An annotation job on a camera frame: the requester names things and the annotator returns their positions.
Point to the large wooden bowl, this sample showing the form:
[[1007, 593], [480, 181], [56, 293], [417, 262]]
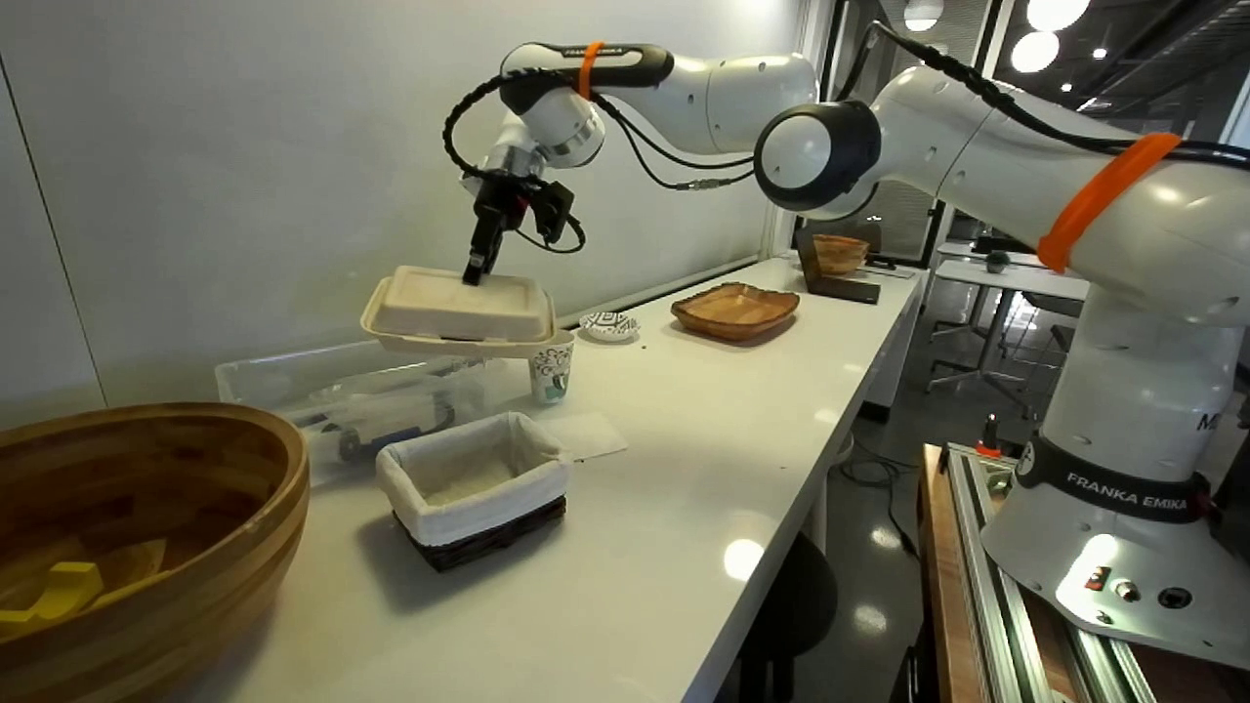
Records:
[[142, 547]]

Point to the square wooden tray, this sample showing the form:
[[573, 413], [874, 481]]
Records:
[[737, 313]]

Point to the patterned paper cup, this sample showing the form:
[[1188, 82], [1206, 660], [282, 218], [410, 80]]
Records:
[[554, 371]]

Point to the transparent plastic bowl container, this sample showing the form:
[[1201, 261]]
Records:
[[327, 396]]

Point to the black basket with white liner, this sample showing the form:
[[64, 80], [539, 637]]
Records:
[[472, 490]]

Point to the small white patterned dish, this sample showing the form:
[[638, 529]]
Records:
[[608, 324]]

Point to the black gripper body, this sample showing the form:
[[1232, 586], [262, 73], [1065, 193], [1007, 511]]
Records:
[[504, 201]]

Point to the small wooden box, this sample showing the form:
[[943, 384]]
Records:
[[838, 261]]

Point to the wooden mounting frame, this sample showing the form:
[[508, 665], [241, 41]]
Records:
[[990, 586]]

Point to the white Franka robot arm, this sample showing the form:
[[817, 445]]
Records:
[[1041, 171]]

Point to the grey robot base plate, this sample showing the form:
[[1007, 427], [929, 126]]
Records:
[[1120, 570]]

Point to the clear square plastic sheet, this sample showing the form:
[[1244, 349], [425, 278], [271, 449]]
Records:
[[589, 435]]

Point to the beige clamshell lunch pack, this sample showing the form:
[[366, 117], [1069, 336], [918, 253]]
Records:
[[456, 313]]

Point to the yellow object in bowl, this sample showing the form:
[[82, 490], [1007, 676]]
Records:
[[64, 593]]

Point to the black stool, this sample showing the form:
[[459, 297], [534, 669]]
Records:
[[787, 612]]

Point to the background white table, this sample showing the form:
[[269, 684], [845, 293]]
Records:
[[1019, 276]]

